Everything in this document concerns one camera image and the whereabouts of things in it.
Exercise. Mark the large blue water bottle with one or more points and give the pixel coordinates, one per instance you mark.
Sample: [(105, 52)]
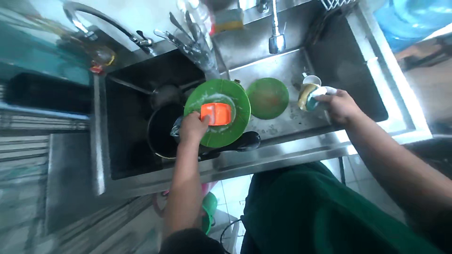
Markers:
[(411, 24)]

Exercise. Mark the person's left thumb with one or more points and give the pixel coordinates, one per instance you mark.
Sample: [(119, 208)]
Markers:
[(206, 122)]

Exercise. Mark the large green plate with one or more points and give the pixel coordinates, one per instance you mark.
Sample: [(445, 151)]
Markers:
[(235, 95)]

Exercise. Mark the curved chrome faucet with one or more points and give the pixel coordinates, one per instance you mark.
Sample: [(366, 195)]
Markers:
[(106, 21)]

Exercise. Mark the metal rack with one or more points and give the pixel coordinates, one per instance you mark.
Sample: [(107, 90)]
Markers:
[(26, 141)]

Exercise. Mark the green bucket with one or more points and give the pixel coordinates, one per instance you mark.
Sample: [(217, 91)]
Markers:
[(209, 210)]

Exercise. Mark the crumpled clear plastic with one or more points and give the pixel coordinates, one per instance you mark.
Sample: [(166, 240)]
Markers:
[(175, 127)]

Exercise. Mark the white cup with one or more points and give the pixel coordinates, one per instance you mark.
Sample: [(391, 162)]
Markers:
[(313, 79)]

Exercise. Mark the chrome spray faucet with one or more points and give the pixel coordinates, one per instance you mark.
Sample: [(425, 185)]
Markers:
[(277, 42)]

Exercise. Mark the person's right thumb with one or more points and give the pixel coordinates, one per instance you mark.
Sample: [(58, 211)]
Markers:
[(322, 98)]

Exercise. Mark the black ladle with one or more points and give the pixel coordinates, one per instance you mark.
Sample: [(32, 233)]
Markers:
[(249, 141)]

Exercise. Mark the person's left hand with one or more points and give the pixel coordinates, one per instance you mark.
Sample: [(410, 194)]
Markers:
[(191, 130)]

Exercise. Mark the bundle of metal cutlery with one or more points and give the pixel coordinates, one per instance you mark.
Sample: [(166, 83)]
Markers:
[(183, 31)]

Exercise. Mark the clear bottle with red cap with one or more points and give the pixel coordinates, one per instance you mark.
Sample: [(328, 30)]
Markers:
[(102, 58)]

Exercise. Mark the small green plate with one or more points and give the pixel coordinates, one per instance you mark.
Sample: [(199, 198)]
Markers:
[(267, 88)]

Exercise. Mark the grey metal panel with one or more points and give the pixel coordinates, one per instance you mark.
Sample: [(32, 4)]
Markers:
[(69, 173)]

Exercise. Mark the clear cutlery holder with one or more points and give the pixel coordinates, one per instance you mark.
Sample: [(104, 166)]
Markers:
[(204, 58)]

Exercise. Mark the yellow and grey sponge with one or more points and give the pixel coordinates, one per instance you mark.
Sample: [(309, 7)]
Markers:
[(228, 22)]

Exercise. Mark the person's left forearm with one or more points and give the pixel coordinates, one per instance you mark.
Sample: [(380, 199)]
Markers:
[(184, 183)]

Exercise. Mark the person's right hand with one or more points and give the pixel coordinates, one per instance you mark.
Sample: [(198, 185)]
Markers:
[(342, 107)]

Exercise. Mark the person's left fingers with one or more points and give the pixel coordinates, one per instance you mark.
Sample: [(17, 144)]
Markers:
[(192, 115)]

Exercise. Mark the person's right forearm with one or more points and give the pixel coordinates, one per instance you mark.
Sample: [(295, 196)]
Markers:
[(395, 157)]

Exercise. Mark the orange square bowl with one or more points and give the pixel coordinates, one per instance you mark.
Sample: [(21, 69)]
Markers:
[(221, 114)]

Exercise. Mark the black pan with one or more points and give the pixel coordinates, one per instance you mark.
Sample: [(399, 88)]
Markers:
[(159, 136)]

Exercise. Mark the yellow and green sponge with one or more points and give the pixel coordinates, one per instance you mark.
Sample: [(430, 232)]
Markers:
[(304, 96)]

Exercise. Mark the person's right fingers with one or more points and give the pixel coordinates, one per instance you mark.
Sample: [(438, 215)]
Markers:
[(334, 92)]

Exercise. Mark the person's body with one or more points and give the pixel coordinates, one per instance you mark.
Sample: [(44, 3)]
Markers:
[(310, 208)]

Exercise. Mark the stainless steel double sink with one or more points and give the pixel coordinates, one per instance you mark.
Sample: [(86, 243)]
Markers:
[(289, 139)]

